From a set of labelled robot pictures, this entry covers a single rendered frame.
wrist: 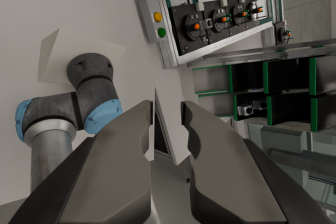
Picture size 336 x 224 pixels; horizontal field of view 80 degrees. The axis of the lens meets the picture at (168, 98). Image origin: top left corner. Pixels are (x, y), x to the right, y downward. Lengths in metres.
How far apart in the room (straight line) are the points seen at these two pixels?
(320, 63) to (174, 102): 0.70
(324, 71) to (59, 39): 0.90
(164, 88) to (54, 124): 0.70
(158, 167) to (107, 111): 1.87
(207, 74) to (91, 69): 0.64
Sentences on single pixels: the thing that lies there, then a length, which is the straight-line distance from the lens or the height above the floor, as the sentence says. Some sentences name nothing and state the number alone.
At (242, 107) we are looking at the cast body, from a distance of 1.02.
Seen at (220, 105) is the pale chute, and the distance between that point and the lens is 1.16.
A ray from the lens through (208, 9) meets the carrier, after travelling 1.31.
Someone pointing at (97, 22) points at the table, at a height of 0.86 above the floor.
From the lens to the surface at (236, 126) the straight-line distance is 1.83.
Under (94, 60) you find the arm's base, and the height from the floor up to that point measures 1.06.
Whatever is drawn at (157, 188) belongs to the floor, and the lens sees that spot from 2.50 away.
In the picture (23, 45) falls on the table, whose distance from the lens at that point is 0.85.
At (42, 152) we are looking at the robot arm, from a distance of 0.52.
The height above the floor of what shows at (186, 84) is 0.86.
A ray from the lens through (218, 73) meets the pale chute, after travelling 1.12.
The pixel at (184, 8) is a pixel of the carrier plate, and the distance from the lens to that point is 1.14.
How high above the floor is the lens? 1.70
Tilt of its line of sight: 47 degrees down
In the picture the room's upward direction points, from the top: 94 degrees clockwise
